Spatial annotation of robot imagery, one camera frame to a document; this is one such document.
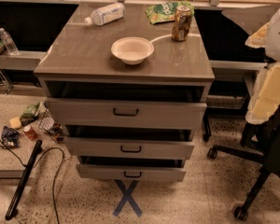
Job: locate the white paper bowl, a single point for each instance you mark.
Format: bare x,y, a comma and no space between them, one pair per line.
132,50

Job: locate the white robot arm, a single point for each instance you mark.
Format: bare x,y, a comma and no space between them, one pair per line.
266,91

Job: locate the clear plastic bottle lying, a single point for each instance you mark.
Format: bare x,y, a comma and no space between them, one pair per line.
106,14

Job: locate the small upright water bottle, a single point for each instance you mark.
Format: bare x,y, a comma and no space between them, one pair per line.
8,42

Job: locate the grey drawer cabinet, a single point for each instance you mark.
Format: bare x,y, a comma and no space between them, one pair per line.
80,65

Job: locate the middle grey drawer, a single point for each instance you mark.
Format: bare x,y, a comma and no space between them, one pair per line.
121,148

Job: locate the grey drawer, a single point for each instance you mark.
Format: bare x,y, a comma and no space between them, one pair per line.
121,148
131,173
126,114

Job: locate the top grey drawer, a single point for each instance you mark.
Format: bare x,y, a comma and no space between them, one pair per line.
126,114

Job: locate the colourful snack pack floor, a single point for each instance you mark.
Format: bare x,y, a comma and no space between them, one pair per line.
57,133

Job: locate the bottom grey drawer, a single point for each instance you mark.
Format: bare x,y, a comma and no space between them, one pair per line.
131,173

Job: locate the orange soda can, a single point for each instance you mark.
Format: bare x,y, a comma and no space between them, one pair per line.
182,23

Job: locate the green chip bag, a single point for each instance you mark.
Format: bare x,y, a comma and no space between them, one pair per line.
165,12

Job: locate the blue tape cross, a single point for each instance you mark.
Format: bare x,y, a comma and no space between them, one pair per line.
127,197

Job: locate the green bag on floor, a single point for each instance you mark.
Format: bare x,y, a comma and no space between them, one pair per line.
30,114

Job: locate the red can on floor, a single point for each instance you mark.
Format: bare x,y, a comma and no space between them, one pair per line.
30,132

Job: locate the yellow sponge on floor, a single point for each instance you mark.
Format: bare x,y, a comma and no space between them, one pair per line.
15,123

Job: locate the dark blue snack bag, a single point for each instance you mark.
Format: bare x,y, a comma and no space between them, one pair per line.
9,138

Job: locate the black bar on floor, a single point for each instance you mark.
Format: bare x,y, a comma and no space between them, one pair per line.
12,209

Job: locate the black office chair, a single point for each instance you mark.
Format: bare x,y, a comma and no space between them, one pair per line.
264,138

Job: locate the wire basket on floor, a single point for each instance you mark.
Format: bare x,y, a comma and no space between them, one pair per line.
46,122

